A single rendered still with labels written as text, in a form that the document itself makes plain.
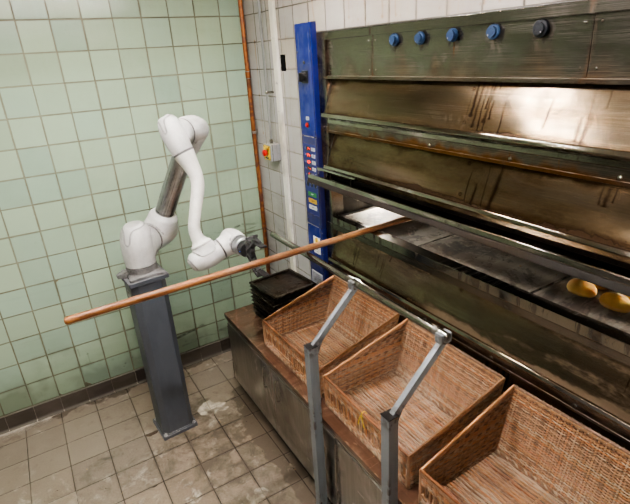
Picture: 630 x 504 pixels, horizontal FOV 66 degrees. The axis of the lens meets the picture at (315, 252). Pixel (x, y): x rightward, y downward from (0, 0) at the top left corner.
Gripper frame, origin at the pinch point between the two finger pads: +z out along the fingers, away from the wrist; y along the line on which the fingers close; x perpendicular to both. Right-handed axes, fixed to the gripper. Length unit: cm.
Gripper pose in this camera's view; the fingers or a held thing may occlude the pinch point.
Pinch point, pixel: (264, 260)
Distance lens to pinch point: 210.9
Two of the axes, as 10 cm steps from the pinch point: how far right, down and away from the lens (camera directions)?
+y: 0.6, 9.2, 3.8
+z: 5.4, 2.9, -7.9
